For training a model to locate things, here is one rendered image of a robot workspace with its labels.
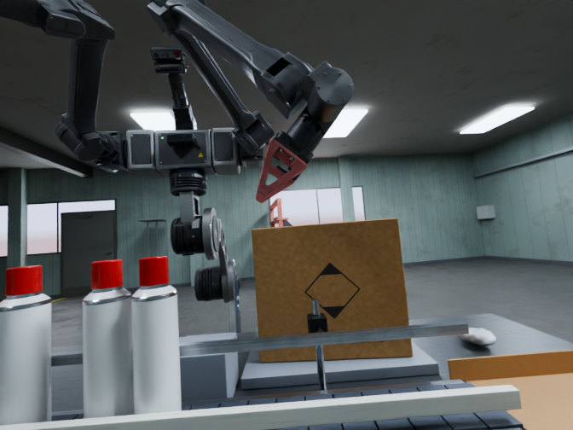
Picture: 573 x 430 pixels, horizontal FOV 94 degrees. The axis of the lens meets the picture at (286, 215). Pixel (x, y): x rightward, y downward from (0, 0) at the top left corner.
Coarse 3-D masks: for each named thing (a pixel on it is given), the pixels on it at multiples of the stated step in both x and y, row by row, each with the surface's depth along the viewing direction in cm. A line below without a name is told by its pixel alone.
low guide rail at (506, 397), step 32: (128, 416) 29; (160, 416) 29; (192, 416) 29; (224, 416) 29; (256, 416) 29; (288, 416) 29; (320, 416) 29; (352, 416) 29; (384, 416) 29; (416, 416) 29
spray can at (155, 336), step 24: (144, 264) 32; (168, 264) 34; (144, 288) 32; (168, 288) 33; (144, 312) 31; (168, 312) 32; (144, 336) 30; (168, 336) 32; (144, 360) 30; (168, 360) 31; (144, 384) 30; (168, 384) 31; (144, 408) 30; (168, 408) 31
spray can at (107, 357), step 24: (96, 264) 32; (120, 264) 34; (96, 288) 32; (120, 288) 34; (96, 312) 31; (120, 312) 32; (96, 336) 31; (120, 336) 32; (96, 360) 31; (120, 360) 32; (96, 384) 30; (120, 384) 32; (96, 408) 30; (120, 408) 31
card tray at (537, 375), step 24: (456, 360) 45; (480, 360) 45; (504, 360) 45; (528, 360) 45; (552, 360) 45; (480, 384) 44; (504, 384) 43; (528, 384) 43; (552, 384) 42; (528, 408) 37; (552, 408) 37
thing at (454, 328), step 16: (272, 336) 37; (288, 336) 37; (304, 336) 36; (320, 336) 36; (336, 336) 36; (352, 336) 36; (368, 336) 36; (384, 336) 36; (400, 336) 36; (416, 336) 36; (432, 336) 36; (64, 352) 37; (80, 352) 36; (192, 352) 36; (208, 352) 36; (224, 352) 36
